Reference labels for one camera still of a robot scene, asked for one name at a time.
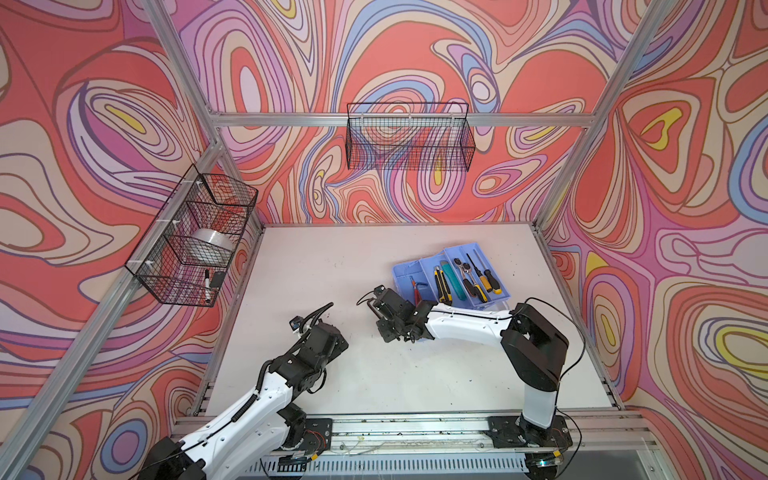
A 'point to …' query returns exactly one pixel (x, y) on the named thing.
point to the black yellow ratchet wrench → (467, 267)
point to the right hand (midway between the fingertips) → (389, 330)
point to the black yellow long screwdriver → (494, 285)
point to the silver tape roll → (210, 241)
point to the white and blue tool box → (458, 277)
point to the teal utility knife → (453, 279)
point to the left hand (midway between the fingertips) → (336, 341)
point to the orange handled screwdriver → (416, 292)
